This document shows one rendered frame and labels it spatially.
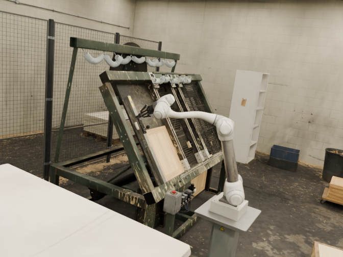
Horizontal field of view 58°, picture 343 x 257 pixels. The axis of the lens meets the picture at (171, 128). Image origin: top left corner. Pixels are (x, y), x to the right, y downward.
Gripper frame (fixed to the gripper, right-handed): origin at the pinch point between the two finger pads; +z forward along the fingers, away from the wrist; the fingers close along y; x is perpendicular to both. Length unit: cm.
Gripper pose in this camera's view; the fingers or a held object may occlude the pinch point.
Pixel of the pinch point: (139, 116)
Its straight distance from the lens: 296.4
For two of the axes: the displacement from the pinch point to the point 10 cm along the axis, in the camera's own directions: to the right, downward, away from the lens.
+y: 3.9, 9.2, -0.8
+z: -7.8, 3.8, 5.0
